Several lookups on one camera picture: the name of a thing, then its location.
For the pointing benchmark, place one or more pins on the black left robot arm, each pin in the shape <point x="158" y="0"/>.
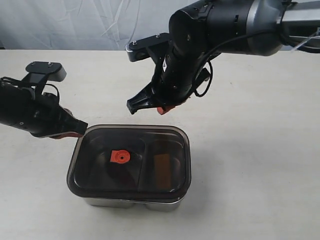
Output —
<point x="15" y="104"/>

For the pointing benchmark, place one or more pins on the grey fabric backdrop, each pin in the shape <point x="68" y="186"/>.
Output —
<point x="83" y="24"/>

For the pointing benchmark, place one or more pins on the dark transparent container lid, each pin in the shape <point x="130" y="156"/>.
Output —
<point x="135" y="146"/>

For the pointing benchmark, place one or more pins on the red toy sausage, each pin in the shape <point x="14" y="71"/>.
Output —
<point x="120" y="176"/>

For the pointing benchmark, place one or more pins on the stainless steel lunch box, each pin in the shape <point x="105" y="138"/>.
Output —
<point x="128" y="200"/>

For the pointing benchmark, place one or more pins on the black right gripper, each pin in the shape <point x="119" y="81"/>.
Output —
<point x="168" y="89"/>

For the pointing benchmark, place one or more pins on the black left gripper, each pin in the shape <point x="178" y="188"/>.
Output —
<point x="48" y="119"/>

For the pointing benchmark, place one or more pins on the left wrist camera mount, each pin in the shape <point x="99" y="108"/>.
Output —
<point x="39" y="72"/>

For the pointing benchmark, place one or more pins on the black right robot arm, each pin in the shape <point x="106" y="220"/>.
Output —
<point x="200" y="32"/>

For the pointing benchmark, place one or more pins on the yellow toy cheese wedge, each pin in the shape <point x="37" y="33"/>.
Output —
<point x="162" y="169"/>

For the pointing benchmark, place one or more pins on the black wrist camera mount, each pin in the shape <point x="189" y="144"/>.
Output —
<point x="154" y="47"/>

